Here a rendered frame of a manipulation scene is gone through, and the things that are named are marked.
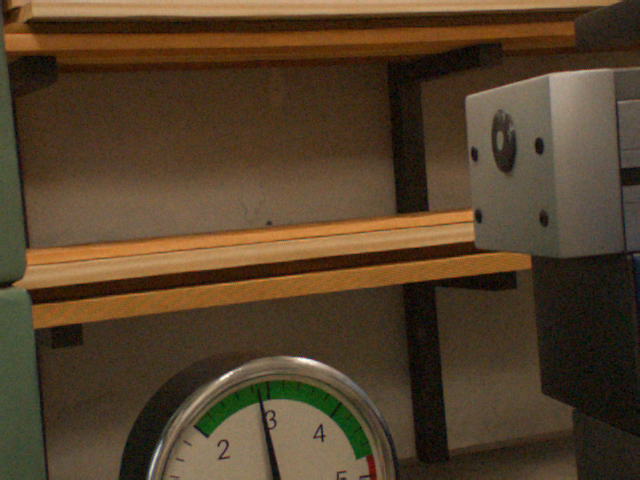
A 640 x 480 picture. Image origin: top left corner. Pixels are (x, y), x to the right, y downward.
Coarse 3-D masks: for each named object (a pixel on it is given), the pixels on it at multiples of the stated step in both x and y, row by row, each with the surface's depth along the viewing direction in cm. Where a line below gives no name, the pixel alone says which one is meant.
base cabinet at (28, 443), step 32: (0, 288) 34; (0, 320) 34; (32, 320) 35; (0, 352) 34; (32, 352) 34; (0, 384) 34; (32, 384) 34; (0, 416) 34; (32, 416) 34; (0, 448) 34; (32, 448) 34
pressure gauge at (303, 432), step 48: (192, 384) 30; (240, 384) 30; (288, 384) 30; (336, 384) 31; (144, 432) 31; (192, 432) 29; (240, 432) 30; (288, 432) 30; (336, 432) 31; (384, 432) 31
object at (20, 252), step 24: (0, 0) 34; (0, 24) 34; (0, 48) 34; (0, 72) 34; (0, 96) 34; (0, 120) 34; (0, 144) 34; (0, 168) 34; (0, 192) 34; (0, 216) 34; (0, 240) 34; (24, 240) 35; (0, 264) 34; (24, 264) 34
